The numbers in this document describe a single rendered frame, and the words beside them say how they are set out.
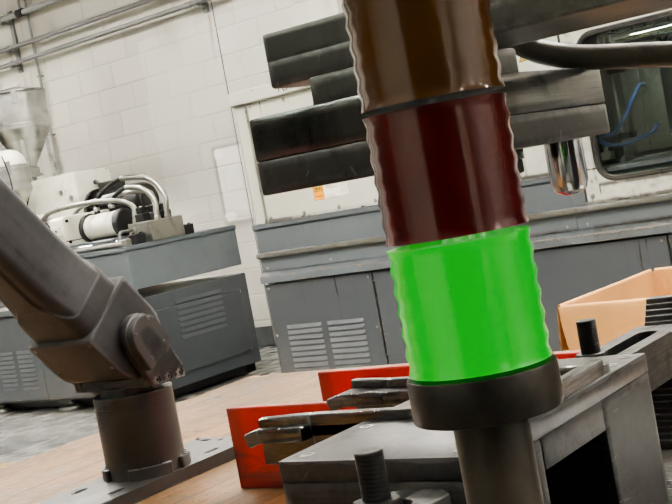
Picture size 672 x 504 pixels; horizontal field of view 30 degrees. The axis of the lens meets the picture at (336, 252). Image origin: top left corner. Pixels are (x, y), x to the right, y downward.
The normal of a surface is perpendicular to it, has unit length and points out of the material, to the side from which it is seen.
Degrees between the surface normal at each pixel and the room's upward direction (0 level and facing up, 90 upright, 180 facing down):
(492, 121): 104
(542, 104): 90
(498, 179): 76
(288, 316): 90
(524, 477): 90
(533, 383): 90
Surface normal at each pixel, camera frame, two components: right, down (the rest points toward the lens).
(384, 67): -0.55, 0.39
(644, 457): 0.80, -0.12
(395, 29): -0.43, -0.12
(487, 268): 0.27, 0.25
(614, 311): -0.63, 0.13
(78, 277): 0.70, -0.30
